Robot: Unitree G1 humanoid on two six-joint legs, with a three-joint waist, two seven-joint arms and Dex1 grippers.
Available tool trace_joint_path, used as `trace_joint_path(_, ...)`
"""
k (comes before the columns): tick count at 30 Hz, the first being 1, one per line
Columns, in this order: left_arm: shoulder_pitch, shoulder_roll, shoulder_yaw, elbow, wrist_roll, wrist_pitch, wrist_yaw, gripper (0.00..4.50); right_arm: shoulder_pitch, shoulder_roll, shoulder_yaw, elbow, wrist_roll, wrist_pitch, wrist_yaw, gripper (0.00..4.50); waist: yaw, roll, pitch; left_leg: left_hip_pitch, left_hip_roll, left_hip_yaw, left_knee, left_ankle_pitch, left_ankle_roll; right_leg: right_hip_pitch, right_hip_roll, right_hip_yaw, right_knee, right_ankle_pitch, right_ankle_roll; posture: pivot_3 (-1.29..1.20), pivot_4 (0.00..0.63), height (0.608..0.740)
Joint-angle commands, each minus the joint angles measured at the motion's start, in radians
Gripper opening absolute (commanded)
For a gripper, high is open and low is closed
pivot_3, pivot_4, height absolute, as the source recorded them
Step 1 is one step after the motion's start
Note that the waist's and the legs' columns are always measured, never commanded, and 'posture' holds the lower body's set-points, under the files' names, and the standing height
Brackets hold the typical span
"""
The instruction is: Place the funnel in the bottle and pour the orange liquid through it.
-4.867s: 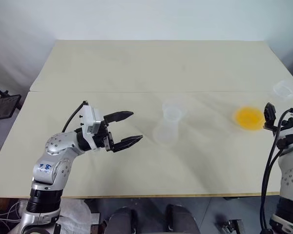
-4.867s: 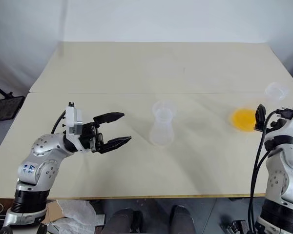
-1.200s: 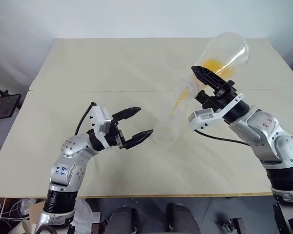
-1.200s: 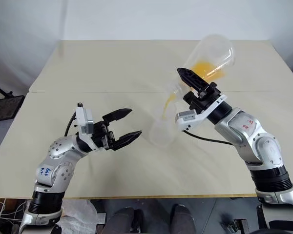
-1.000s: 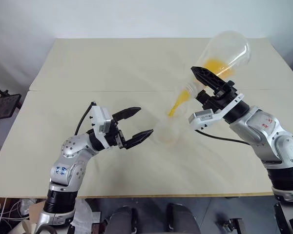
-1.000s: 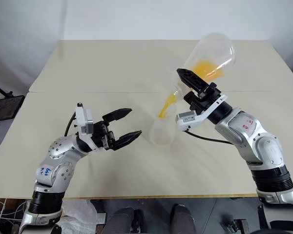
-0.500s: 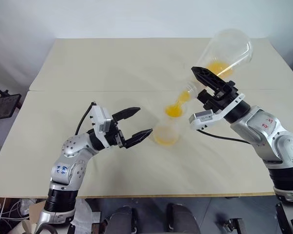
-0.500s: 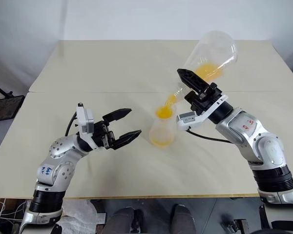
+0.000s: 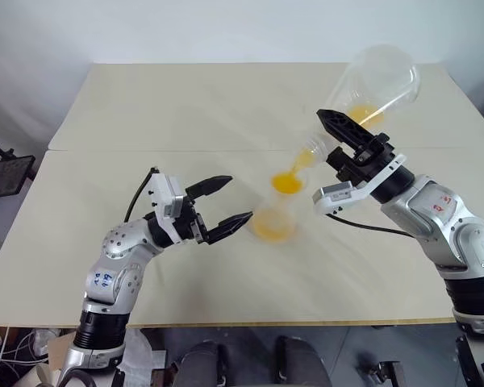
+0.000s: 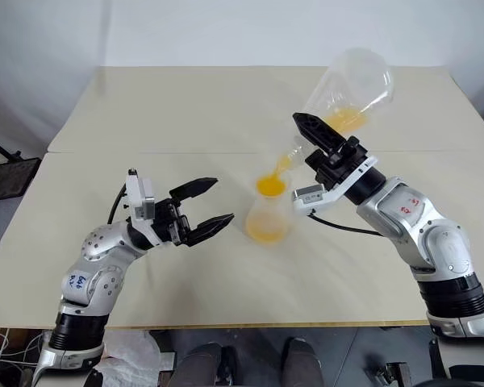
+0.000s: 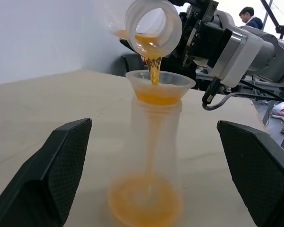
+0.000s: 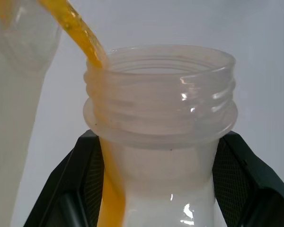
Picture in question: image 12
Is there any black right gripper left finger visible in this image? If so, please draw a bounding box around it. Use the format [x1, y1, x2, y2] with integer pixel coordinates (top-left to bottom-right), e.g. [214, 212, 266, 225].
[23, 131, 105, 227]

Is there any slim clear plastic bottle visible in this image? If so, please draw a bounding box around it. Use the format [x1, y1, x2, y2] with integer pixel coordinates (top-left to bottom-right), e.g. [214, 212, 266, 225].
[0, 0, 62, 227]

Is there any orange liquid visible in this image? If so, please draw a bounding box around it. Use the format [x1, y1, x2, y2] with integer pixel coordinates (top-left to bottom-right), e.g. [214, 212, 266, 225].
[37, 0, 126, 227]

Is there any flask with yellow liquid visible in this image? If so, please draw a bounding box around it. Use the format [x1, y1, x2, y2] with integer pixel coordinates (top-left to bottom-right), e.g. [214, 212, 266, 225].
[82, 44, 239, 227]

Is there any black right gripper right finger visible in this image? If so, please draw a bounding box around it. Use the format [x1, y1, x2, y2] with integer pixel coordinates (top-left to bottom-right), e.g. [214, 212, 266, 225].
[214, 131, 284, 227]

